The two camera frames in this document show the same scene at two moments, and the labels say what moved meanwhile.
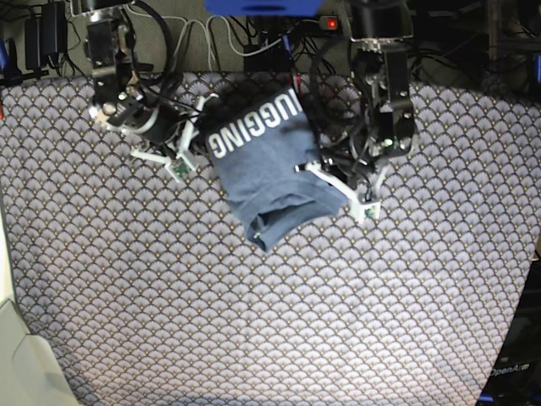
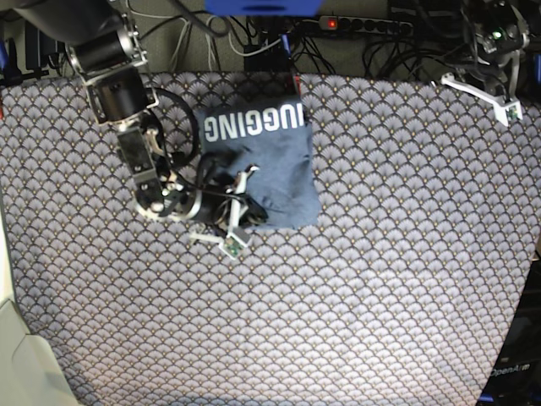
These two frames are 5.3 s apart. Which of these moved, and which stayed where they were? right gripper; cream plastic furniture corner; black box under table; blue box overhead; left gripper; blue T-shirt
Moved: blue T-shirt; left gripper; right gripper
Stayed: blue box overhead; black box under table; cream plastic furniture corner
